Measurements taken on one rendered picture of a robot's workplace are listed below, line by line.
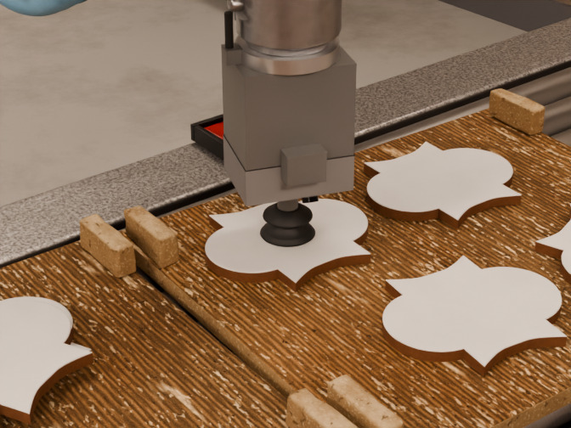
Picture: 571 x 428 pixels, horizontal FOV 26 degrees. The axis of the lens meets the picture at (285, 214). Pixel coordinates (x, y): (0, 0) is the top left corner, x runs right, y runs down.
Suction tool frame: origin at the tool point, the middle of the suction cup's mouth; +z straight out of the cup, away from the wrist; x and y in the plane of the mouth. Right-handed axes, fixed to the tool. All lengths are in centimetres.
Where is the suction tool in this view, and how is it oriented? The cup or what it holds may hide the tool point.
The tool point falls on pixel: (287, 232)
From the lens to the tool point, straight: 96.9
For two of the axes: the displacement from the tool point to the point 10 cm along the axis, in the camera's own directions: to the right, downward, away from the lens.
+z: 0.0, 8.6, 5.0
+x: -3.0, -4.8, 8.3
